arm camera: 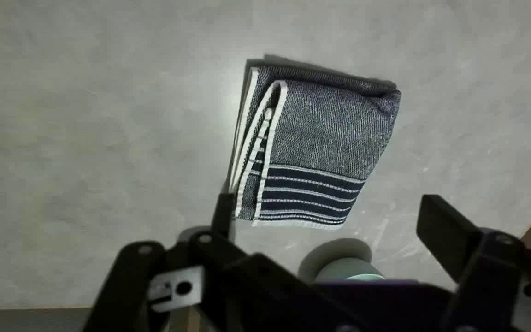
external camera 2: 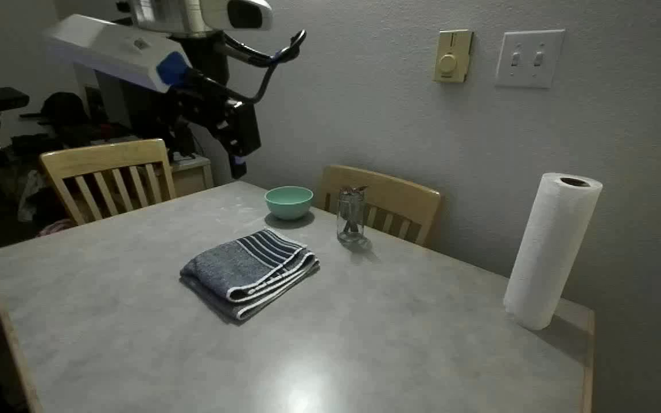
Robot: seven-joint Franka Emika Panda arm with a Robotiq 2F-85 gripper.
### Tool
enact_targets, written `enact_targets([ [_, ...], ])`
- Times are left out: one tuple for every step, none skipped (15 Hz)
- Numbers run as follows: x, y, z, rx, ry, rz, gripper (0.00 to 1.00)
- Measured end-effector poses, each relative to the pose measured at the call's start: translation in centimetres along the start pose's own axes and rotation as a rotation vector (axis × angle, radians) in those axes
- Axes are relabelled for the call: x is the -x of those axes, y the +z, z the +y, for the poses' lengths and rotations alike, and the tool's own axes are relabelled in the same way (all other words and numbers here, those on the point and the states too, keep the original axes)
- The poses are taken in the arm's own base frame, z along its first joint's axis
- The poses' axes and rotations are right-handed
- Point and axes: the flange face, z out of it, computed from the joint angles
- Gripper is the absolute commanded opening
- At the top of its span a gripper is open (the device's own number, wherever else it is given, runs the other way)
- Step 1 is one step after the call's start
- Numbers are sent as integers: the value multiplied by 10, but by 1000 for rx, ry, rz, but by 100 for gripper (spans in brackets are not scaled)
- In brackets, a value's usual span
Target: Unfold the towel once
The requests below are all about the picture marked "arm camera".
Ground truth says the grey striped towel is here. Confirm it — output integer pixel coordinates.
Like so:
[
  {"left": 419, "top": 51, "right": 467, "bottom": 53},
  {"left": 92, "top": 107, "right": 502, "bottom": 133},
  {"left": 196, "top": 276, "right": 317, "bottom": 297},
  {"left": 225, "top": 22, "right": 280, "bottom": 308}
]
[{"left": 227, "top": 53, "right": 404, "bottom": 230}]

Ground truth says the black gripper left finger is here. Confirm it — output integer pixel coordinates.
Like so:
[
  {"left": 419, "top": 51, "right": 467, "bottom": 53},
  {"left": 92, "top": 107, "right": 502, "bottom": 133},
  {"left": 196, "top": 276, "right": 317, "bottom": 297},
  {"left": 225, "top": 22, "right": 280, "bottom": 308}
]
[{"left": 81, "top": 192, "right": 251, "bottom": 332}]

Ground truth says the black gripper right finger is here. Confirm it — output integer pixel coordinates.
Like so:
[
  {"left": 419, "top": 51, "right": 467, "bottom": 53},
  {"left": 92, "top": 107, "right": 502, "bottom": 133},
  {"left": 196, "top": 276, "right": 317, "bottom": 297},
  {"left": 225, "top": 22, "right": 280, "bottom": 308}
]
[{"left": 415, "top": 193, "right": 531, "bottom": 332}]

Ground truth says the teal green ceramic bowl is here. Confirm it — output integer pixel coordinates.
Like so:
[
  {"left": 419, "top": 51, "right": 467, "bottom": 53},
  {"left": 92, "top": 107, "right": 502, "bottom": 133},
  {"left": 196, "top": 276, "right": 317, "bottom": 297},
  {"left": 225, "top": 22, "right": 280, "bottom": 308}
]
[{"left": 297, "top": 238, "right": 387, "bottom": 284}]

